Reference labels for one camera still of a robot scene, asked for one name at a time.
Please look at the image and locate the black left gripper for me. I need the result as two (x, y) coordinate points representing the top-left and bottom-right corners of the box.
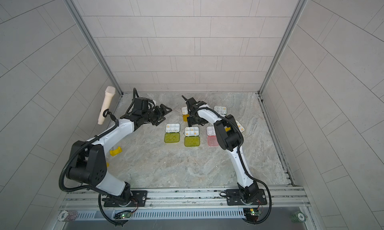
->
(141, 104), (173, 126)

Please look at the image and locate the green pillbox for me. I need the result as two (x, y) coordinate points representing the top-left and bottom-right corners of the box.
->
(184, 126), (200, 147)
(214, 106), (227, 115)
(164, 123), (181, 143)

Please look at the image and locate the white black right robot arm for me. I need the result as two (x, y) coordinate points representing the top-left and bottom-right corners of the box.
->
(184, 97), (272, 207)

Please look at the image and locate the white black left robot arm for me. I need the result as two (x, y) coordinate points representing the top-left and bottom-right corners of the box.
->
(59, 97), (172, 206)

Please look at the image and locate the yellow six-slot pillbox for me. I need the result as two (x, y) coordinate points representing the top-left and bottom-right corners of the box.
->
(182, 107), (189, 122)

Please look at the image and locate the pink pillbox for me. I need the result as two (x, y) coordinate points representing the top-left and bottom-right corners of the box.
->
(207, 126), (219, 147)

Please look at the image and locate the yellow pillbox right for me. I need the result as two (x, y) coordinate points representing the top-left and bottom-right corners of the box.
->
(225, 120), (245, 133)

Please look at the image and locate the black microphone stand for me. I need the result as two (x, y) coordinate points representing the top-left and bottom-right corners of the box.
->
(102, 109), (119, 124)

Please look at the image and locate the beige microphone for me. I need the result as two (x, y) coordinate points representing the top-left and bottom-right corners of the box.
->
(98, 86), (116, 125)

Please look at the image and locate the yellow plastic piece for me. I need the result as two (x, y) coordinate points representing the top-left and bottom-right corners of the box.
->
(110, 146), (123, 156)

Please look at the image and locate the left green circuit board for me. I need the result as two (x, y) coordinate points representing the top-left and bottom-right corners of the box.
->
(114, 211), (133, 220)

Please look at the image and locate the green circuit board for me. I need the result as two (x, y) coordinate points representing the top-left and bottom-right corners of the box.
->
(114, 211), (133, 220)
(243, 208), (262, 222)

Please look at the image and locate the right green circuit board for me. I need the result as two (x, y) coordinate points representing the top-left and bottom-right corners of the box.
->
(243, 208), (262, 222)

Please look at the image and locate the left poker chip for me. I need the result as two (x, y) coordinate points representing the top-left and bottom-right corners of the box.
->
(58, 210), (79, 222)

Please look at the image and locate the poker chip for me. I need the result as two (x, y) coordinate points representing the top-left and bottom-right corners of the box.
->
(58, 210), (79, 222)
(290, 211), (307, 223)

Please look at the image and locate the right poker chip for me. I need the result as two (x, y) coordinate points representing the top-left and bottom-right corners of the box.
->
(290, 211), (307, 223)

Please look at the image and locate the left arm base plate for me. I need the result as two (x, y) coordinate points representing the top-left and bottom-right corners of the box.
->
(101, 190), (148, 208)

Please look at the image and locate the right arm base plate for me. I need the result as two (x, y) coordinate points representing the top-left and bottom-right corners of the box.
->
(220, 189), (268, 206)

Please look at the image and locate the aluminium rail frame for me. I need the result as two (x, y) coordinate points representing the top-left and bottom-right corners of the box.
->
(61, 186), (311, 211)

